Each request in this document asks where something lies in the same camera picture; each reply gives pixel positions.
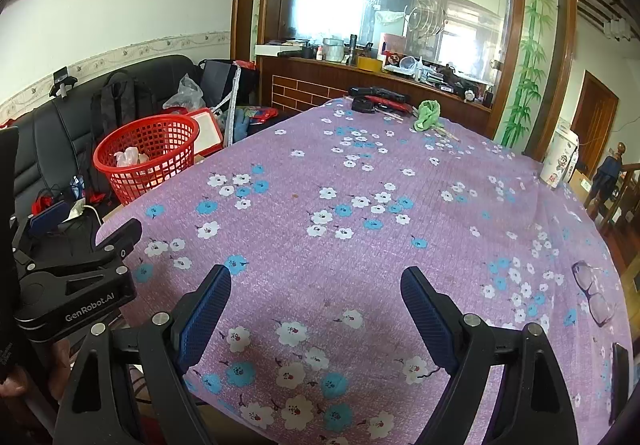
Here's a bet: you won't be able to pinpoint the colourful fabric bag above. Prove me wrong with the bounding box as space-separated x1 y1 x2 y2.
234 105 279 140

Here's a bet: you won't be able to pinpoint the green cloth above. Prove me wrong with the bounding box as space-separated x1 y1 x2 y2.
413 100 444 132

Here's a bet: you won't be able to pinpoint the black phone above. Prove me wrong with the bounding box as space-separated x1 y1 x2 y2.
610 342 631 427

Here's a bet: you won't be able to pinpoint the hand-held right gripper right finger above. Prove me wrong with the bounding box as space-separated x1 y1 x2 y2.
400 266 581 445

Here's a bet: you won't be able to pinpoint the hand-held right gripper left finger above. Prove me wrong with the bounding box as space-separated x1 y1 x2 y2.
52 264 233 445

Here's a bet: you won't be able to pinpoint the clear plastic bag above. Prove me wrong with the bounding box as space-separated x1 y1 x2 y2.
162 73 206 112

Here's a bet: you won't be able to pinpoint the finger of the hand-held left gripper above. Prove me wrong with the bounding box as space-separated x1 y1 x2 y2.
9 200 75 266
27 218 144 286

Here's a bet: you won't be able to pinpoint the white ceiling lamp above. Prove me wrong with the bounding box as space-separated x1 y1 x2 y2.
602 17 634 42

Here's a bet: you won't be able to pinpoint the white printed container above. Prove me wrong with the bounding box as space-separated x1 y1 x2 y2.
542 130 580 188

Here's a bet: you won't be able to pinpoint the eyeglasses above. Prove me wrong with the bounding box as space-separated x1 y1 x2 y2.
571 261 619 327

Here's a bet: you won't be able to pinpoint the red plastic basket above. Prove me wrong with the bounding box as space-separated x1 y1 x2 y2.
93 114 201 206

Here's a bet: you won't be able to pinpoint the row of bottles and jars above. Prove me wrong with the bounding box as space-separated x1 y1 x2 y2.
262 32 496 100

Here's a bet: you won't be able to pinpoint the black laptop case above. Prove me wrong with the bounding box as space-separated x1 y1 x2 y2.
199 59 251 108

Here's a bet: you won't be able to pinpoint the black leather sofa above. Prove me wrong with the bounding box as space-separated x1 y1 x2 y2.
0 54 201 236

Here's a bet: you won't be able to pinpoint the bamboo wall painting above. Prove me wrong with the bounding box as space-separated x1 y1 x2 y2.
500 0 559 152

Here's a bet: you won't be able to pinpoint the white charging cable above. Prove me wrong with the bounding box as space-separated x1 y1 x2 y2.
69 202 104 227

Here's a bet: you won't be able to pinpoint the white board with red frame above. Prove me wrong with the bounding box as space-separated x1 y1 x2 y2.
192 108 224 156

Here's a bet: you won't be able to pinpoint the black hand tool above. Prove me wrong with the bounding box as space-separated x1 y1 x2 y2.
348 86 411 104

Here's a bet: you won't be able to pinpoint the black white clamp device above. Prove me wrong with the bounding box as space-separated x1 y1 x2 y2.
49 67 79 99

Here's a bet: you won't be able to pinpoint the cardboard box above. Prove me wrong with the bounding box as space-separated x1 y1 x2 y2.
570 167 602 206

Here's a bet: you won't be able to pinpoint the wooden door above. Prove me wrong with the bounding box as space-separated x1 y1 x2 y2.
570 70 621 166

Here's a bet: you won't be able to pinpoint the person's left hand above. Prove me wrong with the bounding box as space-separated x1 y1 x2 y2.
0 336 75 403

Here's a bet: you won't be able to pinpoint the purple floral tablecloth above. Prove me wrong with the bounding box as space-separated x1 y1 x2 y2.
95 95 633 445

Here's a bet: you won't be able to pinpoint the wooden sideboard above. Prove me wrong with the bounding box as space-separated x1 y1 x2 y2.
255 52 496 142

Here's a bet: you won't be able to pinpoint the white pole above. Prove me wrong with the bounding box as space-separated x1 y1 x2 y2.
222 64 244 146

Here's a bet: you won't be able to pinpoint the white plastic bag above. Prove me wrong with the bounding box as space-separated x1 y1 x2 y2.
114 146 150 168

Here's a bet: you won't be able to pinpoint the red box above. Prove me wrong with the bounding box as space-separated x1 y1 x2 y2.
380 32 412 70

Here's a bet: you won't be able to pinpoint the thin wooden sticks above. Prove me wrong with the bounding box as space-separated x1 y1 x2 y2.
382 106 461 142

